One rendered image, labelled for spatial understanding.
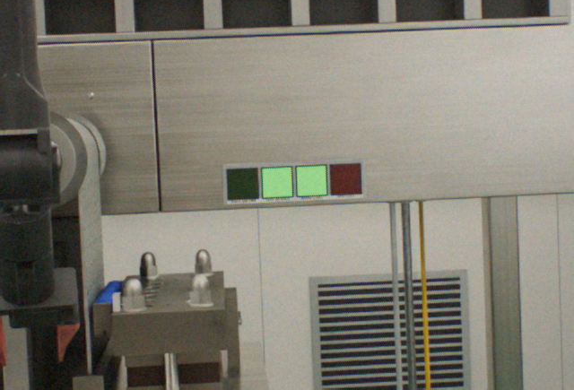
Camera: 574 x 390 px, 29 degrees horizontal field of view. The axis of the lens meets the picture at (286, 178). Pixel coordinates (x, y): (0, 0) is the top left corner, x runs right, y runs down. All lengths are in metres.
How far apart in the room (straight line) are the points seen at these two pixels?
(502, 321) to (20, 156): 1.29
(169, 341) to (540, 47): 0.86
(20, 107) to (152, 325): 0.58
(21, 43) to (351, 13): 1.03
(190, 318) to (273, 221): 2.71
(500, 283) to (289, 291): 2.21
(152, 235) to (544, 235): 1.54
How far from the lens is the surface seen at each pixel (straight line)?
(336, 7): 2.01
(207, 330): 1.57
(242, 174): 1.90
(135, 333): 1.57
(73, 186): 1.59
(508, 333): 2.18
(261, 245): 4.27
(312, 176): 1.91
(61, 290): 1.19
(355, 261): 4.30
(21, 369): 1.60
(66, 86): 1.93
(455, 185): 1.96
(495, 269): 2.15
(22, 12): 1.08
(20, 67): 1.07
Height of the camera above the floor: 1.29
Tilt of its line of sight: 3 degrees down
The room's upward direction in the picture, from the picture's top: 2 degrees counter-clockwise
